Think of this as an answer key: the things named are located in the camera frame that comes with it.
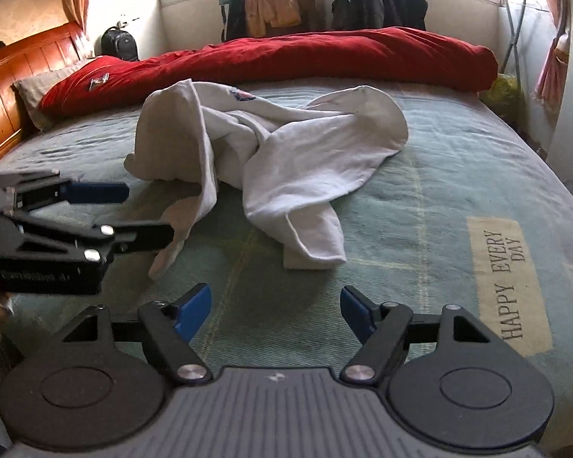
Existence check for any red quilt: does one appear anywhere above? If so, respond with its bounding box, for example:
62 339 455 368
38 26 500 118

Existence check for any metal drying rack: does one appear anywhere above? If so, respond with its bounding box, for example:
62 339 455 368
411 0 555 82

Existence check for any pink curtain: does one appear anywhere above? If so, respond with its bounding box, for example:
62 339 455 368
535 0 573 101

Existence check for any grey pillow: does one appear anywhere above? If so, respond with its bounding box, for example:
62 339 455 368
12 60 94 132

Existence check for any teal plaid bed blanket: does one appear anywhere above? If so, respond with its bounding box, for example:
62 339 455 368
0 79 573 440

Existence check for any black backpack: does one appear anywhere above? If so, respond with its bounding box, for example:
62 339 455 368
100 26 140 63

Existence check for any orange cloth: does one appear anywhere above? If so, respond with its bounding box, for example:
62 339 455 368
245 0 301 39

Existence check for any wooden headboard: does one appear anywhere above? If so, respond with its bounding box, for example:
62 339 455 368
0 21 94 173

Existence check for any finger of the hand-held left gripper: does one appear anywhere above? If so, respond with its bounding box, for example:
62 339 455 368
52 180 130 204
93 221 175 254

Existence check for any white printed t-shirt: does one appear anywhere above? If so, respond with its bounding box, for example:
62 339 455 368
124 79 409 281

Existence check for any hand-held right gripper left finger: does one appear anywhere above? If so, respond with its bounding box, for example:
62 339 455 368
61 283 214 385

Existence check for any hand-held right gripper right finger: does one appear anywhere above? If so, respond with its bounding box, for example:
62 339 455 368
340 285 495 385

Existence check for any yellow-green bag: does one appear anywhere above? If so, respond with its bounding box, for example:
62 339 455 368
480 73 523 122

